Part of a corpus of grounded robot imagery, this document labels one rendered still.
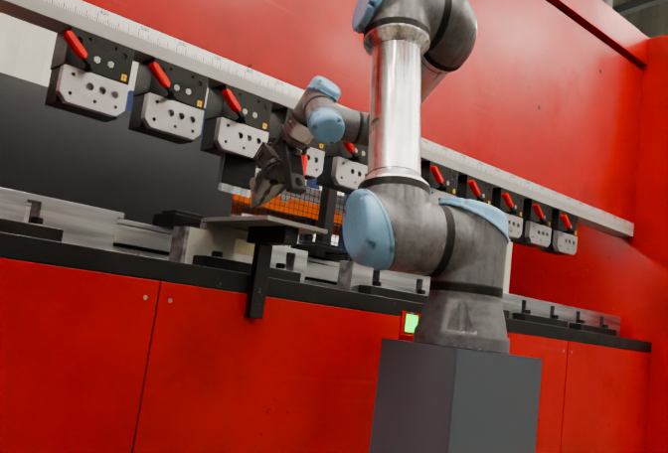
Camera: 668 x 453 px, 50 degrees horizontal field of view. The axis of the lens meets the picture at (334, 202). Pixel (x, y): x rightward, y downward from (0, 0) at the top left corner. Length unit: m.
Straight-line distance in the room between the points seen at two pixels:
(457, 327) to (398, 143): 0.30
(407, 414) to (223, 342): 0.67
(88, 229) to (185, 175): 0.79
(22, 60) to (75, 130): 3.96
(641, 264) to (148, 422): 2.47
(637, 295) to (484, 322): 2.42
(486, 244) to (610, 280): 2.45
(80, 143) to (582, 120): 2.00
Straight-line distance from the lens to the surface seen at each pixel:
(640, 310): 3.49
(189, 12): 1.83
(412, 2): 1.27
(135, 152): 2.30
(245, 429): 1.76
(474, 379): 1.08
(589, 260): 3.62
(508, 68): 2.76
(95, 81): 1.67
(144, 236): 2.00
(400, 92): 1.18
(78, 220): 1.64
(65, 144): 2.21
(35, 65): 6.18
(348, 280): 2.10
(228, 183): 1.85
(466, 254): 1.12
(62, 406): 1.53
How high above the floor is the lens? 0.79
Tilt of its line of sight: 9 degrees up
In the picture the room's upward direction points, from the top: 7 degrees clockwise
